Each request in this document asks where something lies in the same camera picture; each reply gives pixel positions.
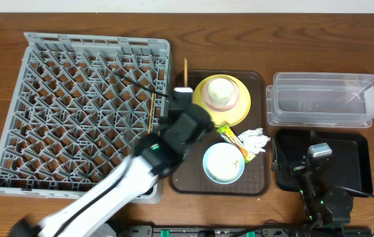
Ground wooden chopstick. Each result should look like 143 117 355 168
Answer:
183 58 188 87
147 93 155 134

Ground green snack wrapper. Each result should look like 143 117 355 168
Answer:
217 124 256 163

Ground rice and food scraps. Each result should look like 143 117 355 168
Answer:
206 144 242 182

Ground light blue bowl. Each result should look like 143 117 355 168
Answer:
202 142 246 185

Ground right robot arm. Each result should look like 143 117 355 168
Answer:
273 140 353 227

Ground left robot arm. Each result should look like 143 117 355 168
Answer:
9 103 213 237

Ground crumpled white tissue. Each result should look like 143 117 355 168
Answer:
238 128 271 155

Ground white cup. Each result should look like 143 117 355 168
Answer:
208 78 234 106

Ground black tray bin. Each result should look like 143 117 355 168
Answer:
275 129 373 194

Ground yellow plate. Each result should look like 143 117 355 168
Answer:
193 74 251 127

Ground clear plastic bin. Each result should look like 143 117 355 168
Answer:
266 72 374 128

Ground grey plastic dish rack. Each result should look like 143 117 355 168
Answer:
0 32 173 199

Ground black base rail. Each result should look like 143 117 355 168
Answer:
115 225 372 237

